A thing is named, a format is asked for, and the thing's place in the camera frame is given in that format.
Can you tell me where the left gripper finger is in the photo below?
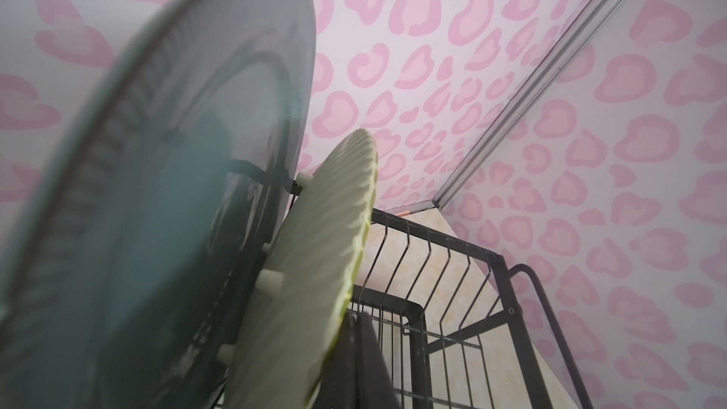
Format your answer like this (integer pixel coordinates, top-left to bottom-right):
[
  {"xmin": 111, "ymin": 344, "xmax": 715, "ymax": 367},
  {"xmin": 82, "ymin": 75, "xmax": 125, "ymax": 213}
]
[{"xmin": 314, "ymin": 312, "xmax": 401, "ymax": 409}]

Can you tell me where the black wire dish rack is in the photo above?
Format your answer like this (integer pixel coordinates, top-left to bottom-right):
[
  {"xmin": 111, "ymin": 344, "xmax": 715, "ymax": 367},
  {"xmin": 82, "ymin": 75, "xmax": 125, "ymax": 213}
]
[{"xmin": 192, "ymin": 158, "xmax": 594, "ymax": 409}]

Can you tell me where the yellow-green woven plate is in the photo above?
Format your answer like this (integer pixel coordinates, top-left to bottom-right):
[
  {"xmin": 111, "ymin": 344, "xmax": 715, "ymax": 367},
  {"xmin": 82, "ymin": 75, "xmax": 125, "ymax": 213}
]
[{"xmin": 223, "ymin": 129, "xmax": 378, "ymax": 408}]

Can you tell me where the large grey-green plate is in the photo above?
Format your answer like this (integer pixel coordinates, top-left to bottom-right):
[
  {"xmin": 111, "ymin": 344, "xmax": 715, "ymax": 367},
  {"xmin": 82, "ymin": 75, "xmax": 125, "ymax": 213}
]
[{"xmin": 1, "ymin": 0, "xmax": 316, "ymax": 408}]

